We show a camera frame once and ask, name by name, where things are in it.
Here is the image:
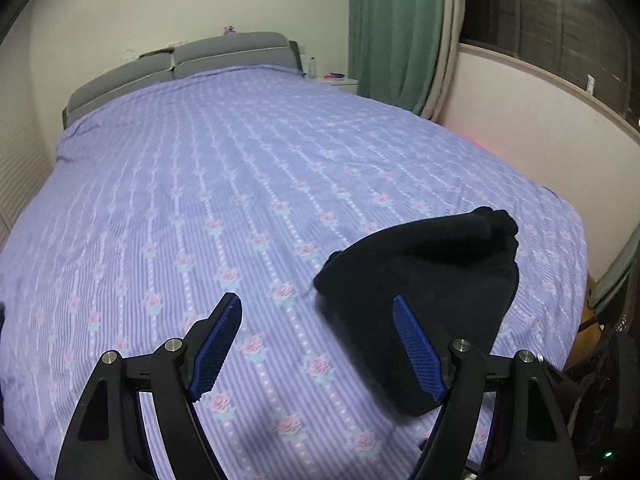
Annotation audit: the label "white nightstand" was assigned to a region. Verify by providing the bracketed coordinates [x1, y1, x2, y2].
[305, 76, 360, 95]

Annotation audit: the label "white sheer curtain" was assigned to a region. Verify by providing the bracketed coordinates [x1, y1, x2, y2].
[420, 0, 468, 123]

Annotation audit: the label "dark window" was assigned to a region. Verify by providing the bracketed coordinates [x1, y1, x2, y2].
[462, 0, 640, 133]

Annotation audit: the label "grey padded headboard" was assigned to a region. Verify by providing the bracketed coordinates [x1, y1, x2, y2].
[62, 31, 306, 128]

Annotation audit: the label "green curtain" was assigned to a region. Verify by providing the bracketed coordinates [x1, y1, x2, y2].
[347, 0, 446, 118]

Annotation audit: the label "white louvered wardrobe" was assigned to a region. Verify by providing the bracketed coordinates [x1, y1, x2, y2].
[0, 80, 53, 248]

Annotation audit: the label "black fleece pants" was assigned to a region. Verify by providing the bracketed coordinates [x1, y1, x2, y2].
[312, 206, 521, 417]

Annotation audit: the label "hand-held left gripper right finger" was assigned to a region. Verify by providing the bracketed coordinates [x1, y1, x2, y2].
[392, 295, 576, 480]

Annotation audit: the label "bed with purple floral sheet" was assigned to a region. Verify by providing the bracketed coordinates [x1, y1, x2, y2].
[0, 63, 588, 480]

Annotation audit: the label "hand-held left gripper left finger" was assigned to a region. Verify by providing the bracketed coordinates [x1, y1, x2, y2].
[54, 291, 243, 480]

